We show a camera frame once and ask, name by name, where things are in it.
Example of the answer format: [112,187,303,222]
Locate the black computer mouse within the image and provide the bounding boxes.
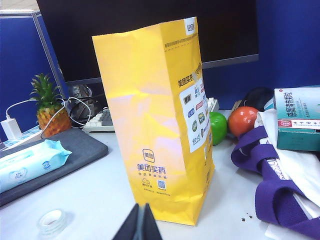
[243,86,275,112]

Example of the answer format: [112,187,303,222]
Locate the blue office partition panel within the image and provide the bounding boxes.
[201,0,320,111]
[0,9,70,142]

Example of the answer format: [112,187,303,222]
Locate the transparent tape roll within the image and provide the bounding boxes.
[37,209,68,236]

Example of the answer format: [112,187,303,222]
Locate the orange round fruit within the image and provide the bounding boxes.
[227,106,260,138]

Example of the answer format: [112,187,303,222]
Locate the black computer monitor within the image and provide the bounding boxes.
[36,0,260,86]

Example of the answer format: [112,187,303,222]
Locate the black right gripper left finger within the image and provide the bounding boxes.
[112,203,145,240]

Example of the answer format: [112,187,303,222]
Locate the green apple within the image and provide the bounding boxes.
[209,111,228,146]

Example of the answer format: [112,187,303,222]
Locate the white charging cable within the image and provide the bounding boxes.
[5,96,92,140]

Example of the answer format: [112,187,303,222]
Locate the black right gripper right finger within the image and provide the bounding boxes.
[143,203,164,240]

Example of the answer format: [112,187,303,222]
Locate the white and teal medicine box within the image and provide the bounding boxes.
[273,84,320,153]

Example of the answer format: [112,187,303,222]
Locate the blue wet wipes pack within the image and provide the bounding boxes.
[0,139,73,194]

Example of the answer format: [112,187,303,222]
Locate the yellow paper bag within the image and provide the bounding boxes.
[91,16,216,227]

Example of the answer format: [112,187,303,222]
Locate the purple and white tote bag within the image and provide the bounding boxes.
[230,107,320,240]

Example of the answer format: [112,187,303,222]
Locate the white power strip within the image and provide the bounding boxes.
[0,126,44,151]

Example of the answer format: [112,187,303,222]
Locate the white computer keyboard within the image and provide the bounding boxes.
[82,96,220,133]

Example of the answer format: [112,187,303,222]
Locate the dark grey desk mat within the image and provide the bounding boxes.
[0,127,109,207]

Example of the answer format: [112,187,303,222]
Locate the grey monitor stand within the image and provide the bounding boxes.
[67,84,95,121]

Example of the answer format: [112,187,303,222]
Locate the small decorative pineapple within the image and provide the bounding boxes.
[29,72,73,138]

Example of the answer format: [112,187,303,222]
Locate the white charger plug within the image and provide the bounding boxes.
[0,118,22,141]

